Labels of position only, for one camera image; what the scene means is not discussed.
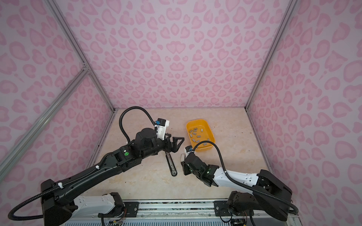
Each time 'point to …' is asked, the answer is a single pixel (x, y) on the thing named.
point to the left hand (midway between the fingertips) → (178, 135)
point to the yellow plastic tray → (198, 130)
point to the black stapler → (173, 169)
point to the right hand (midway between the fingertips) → (183, 162)
